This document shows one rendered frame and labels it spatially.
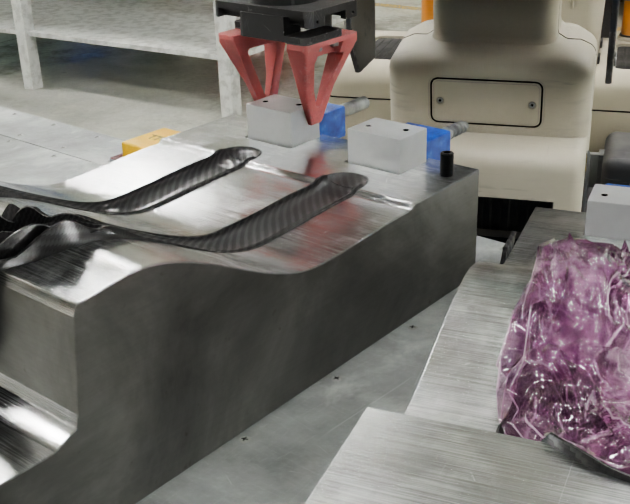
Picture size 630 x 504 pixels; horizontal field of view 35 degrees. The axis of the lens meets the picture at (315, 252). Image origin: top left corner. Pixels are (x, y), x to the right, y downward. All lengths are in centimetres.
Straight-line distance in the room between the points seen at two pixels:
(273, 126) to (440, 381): 37
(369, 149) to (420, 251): 10
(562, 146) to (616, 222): 37
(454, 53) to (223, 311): 61
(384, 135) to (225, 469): 29
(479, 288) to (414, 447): 18
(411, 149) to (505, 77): 35
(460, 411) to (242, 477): 15
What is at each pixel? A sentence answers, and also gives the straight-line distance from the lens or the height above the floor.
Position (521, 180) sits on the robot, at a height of 77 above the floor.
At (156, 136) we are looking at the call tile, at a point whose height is 84.
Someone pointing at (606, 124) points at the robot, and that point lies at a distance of 137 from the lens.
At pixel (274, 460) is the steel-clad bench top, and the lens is 59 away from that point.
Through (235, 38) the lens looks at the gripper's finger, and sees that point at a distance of 82.
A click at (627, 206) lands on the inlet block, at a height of 88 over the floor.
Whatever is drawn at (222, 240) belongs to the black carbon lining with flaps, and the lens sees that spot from 67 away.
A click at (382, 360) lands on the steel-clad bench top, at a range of 68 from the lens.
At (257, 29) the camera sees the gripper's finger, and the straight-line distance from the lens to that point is 80.
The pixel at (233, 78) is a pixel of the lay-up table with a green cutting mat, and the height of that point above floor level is 18.
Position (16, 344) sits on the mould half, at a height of 89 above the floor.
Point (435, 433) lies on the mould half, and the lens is 41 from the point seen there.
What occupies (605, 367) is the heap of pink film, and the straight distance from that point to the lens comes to 50.
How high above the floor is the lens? 115
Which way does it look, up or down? 25 degrees down
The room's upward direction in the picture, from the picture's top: 2 degrees counter-clockwise
